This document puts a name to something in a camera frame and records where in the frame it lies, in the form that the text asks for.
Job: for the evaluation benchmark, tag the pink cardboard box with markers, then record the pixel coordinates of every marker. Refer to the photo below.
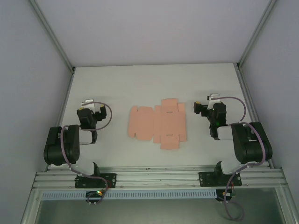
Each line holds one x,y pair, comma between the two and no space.
163,123

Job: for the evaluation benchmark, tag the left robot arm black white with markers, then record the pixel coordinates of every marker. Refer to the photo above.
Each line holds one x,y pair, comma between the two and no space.
58,149

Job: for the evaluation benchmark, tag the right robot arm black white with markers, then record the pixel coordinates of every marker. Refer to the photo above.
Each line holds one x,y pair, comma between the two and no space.
247,144

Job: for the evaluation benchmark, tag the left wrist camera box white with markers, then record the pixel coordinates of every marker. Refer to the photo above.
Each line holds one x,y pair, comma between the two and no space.
87,102

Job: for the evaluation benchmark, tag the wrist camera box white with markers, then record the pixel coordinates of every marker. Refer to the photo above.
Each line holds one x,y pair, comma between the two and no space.
87,102
213,97

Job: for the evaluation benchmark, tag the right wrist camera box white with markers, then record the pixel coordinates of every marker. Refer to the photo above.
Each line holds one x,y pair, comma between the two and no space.
213,97

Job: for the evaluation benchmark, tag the aluminium table side rail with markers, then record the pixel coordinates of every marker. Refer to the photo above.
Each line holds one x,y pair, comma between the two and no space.
246,93
62,112

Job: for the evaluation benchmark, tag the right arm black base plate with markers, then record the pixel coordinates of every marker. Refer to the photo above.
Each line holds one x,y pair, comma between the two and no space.
206,179

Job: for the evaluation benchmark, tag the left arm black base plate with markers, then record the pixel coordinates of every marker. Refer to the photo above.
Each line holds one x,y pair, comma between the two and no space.
109,180

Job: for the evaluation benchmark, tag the aluminium mounting rail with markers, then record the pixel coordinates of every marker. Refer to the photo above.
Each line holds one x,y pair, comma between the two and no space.
151,177

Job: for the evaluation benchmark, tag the aluminium frame post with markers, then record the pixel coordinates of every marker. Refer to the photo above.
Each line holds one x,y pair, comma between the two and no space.
255,32
51,32

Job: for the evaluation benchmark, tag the aluminium lower frame bar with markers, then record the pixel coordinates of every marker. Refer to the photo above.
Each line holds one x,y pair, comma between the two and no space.
289,210
30,210

